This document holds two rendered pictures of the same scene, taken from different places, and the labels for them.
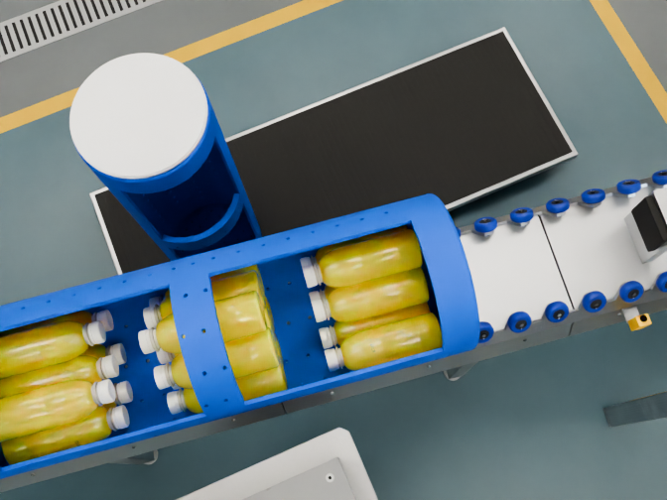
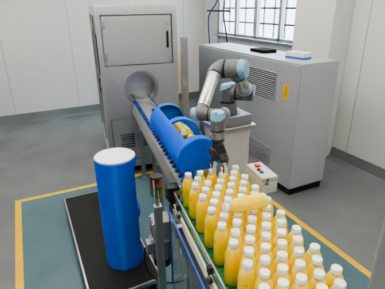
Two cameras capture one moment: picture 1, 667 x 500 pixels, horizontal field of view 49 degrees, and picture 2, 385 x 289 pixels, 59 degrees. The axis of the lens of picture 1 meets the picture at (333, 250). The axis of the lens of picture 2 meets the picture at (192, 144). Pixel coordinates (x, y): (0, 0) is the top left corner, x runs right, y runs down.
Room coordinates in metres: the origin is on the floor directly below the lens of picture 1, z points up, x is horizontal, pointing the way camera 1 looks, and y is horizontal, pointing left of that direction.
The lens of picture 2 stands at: (0.49, 2.56, 1.98)
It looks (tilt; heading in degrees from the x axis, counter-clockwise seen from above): 22 degrees down; 262
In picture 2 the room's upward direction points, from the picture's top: 1 degrees counter-clockwise
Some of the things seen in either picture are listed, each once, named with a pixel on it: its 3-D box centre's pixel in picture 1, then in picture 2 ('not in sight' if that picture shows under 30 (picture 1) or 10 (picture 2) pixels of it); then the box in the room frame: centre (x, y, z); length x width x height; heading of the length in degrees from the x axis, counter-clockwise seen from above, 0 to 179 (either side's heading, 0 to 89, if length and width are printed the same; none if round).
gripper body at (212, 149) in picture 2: not in sight; (217, 148); (0.11, 0.87, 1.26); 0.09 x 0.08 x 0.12; 100
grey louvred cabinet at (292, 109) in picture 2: not in sight; (252, 106); (-0.90, -1.65, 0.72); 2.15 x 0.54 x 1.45; 108
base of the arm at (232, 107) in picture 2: not in sight; (227, 106); (-0.13, 0.11, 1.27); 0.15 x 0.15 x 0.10
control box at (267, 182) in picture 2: not in sight; (260, 177); (-0.15, 0.87, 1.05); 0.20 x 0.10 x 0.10; 99
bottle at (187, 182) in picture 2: not in sight; (188, 190); (0.28, 0.85, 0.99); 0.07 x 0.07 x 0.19
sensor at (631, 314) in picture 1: (634, 309); not in sight; (0.25, -0.58, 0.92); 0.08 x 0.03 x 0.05; 9
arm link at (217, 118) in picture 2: not in sight; (217, 120); (0.12, 0.87, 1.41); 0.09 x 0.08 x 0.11; 63
